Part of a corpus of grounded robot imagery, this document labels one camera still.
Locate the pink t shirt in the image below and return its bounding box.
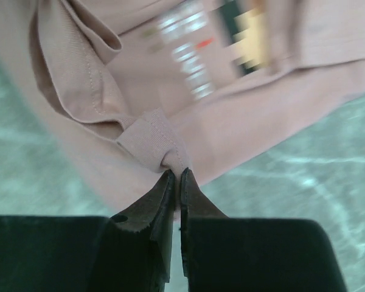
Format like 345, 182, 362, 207
0, 1, 365, 210

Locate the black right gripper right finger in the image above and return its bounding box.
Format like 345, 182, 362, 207
180, 169, 347, 292

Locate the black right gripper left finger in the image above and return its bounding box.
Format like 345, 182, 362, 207
0, 171, 175, 291

